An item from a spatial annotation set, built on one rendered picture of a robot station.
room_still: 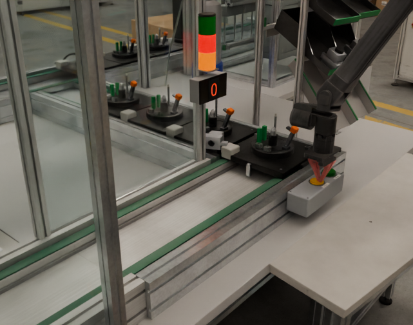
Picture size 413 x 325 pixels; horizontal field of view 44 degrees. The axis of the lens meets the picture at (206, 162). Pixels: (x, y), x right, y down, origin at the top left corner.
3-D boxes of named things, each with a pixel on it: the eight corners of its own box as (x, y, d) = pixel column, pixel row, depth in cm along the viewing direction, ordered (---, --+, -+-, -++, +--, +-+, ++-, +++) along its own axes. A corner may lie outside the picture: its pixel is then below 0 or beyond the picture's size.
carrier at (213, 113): (259, 135, 184) (261, 101, 178) (216, 156, 167) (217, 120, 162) (209, 119, 198) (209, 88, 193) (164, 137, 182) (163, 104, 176)
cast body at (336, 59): (341, 71, 171) (351, 53, 167) (332, 73, 169) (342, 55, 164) (325, 55, 175) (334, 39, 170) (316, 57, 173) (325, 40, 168)
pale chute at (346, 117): (350, 125, 182) (359, 119, 179) (326, 134, 175) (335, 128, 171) (312, 59, 187) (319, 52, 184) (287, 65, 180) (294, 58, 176)
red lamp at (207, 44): (219, 51, 146) (219, 33, 144) (207, 54, 143) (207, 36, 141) (206, 48, 149) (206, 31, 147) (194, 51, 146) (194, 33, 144)
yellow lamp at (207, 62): (219, 68, 149) (219, 51, 146) (207, 71, 145) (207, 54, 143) (206, 65, 151) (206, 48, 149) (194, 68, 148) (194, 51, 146)
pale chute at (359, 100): (368, 114, 192) (377, 108, 189) (346, 122, 185) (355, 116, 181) (332, 52, 198) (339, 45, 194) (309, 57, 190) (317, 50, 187)
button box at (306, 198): (342, 191, 156) (345, 173, 154) (307, 218, 142) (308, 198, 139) (322, 184, 161) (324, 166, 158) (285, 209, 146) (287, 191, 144)
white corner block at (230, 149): (240, 157, 167) (240, 145, 165) (231, 161, 164) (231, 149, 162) (229, 153, 170) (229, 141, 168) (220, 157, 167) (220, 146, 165)
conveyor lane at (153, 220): (319, 178, 173) (322, 151, 169) (133, 307, 116) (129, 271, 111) (251, 155, 190) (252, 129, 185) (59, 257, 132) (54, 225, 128)
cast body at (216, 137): (201, 135, 166) (209, 128, 172) (201, 148, 168) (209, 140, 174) (226, 138, 164) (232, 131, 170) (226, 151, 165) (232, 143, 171)
